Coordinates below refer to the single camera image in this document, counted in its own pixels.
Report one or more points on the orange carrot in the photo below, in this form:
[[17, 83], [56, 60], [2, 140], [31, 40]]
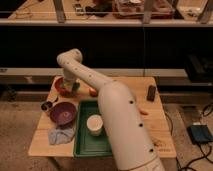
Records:
[[143, 112]]

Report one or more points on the green plastic tray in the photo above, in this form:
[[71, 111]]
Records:
[[86, 144]]

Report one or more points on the purple bowl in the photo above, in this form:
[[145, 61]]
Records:
[[63, 113]]

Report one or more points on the red bowl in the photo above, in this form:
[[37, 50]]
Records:
[[58, 86]]

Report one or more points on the white cup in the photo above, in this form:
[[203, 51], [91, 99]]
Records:
[[94, 124]]

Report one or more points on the small metal cup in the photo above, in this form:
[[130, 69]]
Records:
[[46, 106]]

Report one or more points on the grey cloth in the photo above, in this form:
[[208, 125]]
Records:
[[60, 136]]

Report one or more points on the orange apple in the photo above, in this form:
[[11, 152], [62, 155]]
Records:
[[93, 92]]

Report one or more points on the blue power adapter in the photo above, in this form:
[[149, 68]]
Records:
[[199, 134]]

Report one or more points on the green yellow sponge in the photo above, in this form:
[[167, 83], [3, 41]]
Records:
[[70, 87]]

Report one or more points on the black rectangular block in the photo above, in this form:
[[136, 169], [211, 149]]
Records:
[[151, 93]]

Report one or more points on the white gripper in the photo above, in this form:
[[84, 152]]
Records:
[[69, 81]]

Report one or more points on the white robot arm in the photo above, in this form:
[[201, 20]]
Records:
[[131, 145]]

